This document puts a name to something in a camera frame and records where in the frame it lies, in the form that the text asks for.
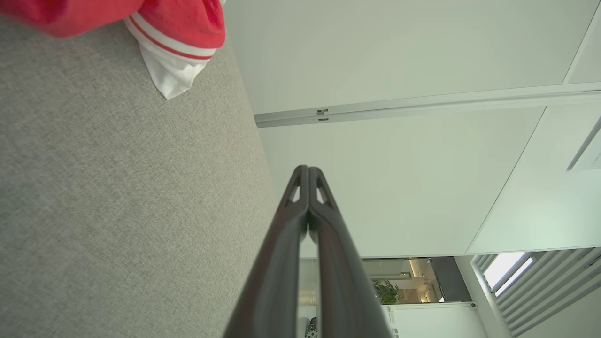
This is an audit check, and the grey window blind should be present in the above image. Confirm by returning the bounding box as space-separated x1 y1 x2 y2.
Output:
472 249 601 336

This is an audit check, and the green potted plant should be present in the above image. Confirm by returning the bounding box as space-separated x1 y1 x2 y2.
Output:
373 280 401 305

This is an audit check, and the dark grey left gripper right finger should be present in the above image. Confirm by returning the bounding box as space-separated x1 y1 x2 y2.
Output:
308 167 393 338

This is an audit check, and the grey fabric sofa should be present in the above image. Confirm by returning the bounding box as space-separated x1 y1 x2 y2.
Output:
0 14 278 338

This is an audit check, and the aluminium wall rail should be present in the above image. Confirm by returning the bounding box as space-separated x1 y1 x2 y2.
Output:
254 82 601 128

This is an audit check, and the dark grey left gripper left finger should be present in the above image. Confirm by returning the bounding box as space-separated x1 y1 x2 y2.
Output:
223 165 310 338

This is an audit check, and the red jersey with white stripes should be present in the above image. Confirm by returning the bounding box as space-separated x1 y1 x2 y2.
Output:
0 0 226 100

